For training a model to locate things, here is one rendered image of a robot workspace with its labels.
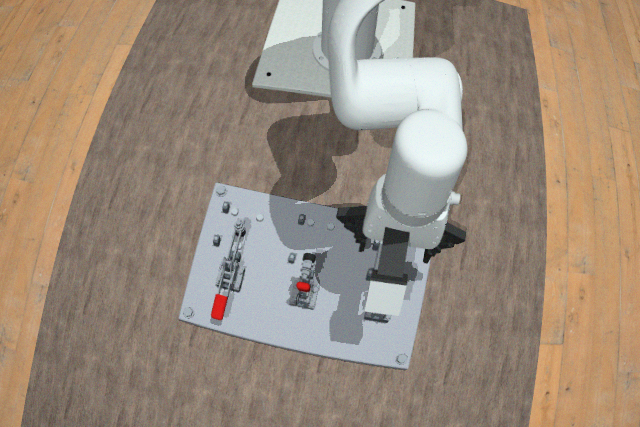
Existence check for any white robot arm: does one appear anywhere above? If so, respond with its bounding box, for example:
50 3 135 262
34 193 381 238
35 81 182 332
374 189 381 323
313 0 467 316

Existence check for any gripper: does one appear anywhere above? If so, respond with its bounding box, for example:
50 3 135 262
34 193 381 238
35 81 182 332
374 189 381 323
336 174 466 264

